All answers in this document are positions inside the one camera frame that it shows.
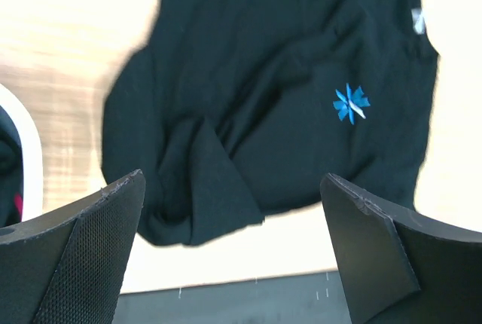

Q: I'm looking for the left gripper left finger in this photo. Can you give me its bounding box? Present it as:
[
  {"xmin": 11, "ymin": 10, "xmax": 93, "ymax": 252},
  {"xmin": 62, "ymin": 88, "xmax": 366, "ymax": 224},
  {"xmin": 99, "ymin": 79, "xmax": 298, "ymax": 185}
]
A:
[{"xmin": 1, "ymin": 170, "xmax": 145, "ymax": 323}]

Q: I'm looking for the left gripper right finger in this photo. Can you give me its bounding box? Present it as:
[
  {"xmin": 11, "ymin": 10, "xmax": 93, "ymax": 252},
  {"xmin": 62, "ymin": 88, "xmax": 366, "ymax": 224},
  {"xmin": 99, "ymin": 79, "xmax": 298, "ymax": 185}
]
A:
[{"xmin": 320, "ymin": 174, "xmax": 481, "ymax": 324}]

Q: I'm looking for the black t shirt blue logo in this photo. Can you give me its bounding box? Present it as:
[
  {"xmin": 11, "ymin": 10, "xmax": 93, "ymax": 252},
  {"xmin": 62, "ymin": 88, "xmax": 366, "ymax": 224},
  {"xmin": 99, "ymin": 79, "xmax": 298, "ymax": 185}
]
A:
[{"xmin": 102, "ymin": 0, "xmax": 438, "ymax": 246}]

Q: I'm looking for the pink t shirt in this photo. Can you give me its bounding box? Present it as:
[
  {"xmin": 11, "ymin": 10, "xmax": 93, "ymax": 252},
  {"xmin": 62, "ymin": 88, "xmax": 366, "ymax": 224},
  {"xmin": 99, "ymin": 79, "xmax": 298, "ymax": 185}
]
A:
[{"xmin": 14, "ymin": 194, "xmax": 23, "ymax": 222}]

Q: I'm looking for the white laundry basket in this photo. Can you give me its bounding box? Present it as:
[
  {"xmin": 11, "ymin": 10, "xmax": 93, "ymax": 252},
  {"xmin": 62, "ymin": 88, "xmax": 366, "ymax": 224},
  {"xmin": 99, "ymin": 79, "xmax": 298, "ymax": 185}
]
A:
[{"xmin": 1, "ymin": 84, "xmax": 44, "ymax": 222}]

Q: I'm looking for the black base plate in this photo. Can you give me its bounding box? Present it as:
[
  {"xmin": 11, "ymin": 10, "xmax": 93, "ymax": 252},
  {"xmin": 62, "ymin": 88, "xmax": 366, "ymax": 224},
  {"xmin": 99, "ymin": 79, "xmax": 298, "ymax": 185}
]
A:
[{"xmin": 113, "ymin": 271, "xmax": 351, "ymax": 324}]

